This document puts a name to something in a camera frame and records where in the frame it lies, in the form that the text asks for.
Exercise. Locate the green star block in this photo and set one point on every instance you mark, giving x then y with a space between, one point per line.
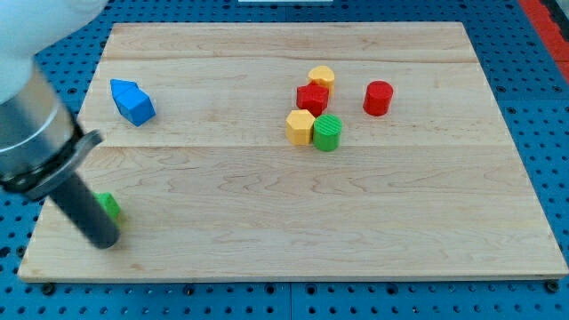
109 204

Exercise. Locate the blue triangle block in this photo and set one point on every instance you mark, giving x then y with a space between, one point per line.
121 90

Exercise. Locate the yellow heart block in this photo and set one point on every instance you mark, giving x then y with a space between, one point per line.
322 75

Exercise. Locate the blue cube block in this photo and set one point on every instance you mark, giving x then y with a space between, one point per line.
134 105

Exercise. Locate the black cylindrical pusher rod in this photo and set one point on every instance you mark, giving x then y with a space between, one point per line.
79 204

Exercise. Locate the green cylinder block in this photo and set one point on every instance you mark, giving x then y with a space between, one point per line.
327 132

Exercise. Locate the wooden board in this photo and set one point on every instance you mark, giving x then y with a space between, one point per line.
211 190

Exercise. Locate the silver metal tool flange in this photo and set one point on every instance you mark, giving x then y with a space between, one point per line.
42 144

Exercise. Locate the red tape strip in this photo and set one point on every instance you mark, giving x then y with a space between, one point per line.
551 24

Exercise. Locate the red cylinder block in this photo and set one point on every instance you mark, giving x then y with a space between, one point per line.
378 96

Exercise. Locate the red pentagon block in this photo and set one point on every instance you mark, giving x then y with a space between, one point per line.
312 97

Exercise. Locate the yellow hexagon block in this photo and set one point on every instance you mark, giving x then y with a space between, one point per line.
299 127

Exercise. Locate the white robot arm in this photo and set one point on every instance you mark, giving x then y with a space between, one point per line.
28 27

